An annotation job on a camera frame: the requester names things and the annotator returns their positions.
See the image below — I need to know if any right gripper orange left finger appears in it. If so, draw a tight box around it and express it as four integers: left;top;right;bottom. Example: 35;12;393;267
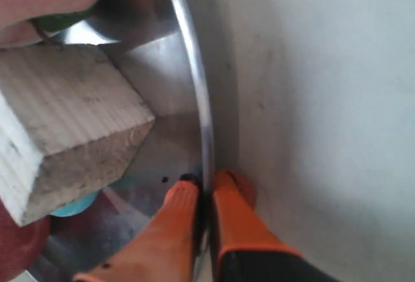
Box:
73;174;200;281

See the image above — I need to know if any turquoise toy bone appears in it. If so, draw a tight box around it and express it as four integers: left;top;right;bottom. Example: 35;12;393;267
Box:
51;192;98;217

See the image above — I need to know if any wooden block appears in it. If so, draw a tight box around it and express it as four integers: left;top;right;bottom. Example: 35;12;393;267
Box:
1;44;155;226

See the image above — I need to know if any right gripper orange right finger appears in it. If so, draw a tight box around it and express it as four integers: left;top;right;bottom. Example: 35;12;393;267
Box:
212;169;334;281

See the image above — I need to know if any dark red toy fruit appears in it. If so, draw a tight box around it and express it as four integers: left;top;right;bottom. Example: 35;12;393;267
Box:
1;203;51;281

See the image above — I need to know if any silver metal bowl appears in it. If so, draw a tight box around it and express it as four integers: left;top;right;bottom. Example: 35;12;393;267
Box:
27;0;214;281

